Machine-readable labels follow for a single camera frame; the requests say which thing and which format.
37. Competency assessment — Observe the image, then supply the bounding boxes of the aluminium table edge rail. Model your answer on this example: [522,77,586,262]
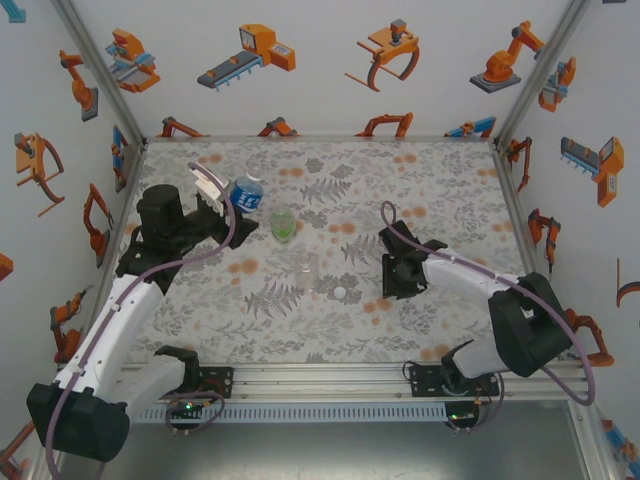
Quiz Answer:
[143,132,497,145]
[117,362,591,402]

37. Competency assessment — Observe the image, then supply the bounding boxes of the aluminium frame post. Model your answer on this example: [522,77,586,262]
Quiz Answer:
[567,399,626,480]
[49,0,150,151]
[492,0,596,151]
[27,447,66,480]

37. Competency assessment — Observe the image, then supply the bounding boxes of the floral patterned table cover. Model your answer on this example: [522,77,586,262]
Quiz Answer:
[117,139,546,365]

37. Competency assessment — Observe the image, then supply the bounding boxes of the green plastic cup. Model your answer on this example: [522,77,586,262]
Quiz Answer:
[268,201,298,246]

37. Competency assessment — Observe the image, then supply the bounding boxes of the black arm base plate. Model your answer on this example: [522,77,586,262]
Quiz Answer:
[197,366,235,400]
[408,363,503,400]

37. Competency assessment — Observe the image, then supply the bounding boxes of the white perforated cable tray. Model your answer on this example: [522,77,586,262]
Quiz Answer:
[127,401,449,425]

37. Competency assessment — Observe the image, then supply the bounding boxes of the controller board with green light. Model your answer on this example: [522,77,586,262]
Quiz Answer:
[446,405,480,425]
[166,398,207,417]

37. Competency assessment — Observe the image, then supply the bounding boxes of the aluminium side rail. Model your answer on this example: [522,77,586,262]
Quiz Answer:
[93,139,150,301]
[492,144,591,381]

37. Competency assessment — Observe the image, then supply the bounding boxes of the blue label water bottle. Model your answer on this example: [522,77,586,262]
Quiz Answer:
[228,163,265,217]

